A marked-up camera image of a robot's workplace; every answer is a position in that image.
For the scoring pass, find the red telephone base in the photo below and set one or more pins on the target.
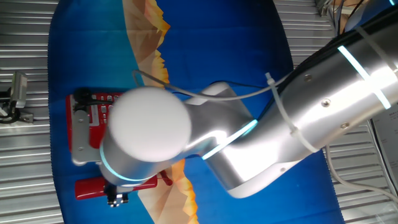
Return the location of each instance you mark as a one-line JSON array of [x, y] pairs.
[[94, 138]]

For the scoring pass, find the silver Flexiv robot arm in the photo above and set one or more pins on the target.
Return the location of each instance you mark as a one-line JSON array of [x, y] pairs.
[[311, 118]]

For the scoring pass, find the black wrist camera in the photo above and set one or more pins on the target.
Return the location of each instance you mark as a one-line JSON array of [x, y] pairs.
[[82, 95]]

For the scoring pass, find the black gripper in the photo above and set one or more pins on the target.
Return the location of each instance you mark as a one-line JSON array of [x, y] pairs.
[[113, 189]]

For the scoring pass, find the white printed sign board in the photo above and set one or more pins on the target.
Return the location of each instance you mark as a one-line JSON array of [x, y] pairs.
[[388, 140]]

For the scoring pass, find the black camera clamp mount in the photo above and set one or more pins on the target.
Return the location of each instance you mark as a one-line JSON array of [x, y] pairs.
[[12, 116]]

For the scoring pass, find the blue landscape print cloth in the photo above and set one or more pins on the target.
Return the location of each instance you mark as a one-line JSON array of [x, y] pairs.
[[217, 40]]

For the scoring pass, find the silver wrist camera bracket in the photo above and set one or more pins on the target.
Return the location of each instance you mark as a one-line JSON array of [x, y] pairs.
[[81, 137]]

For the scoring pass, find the red telephone handset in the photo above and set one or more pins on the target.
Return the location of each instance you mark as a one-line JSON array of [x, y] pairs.
[[88, 188]]

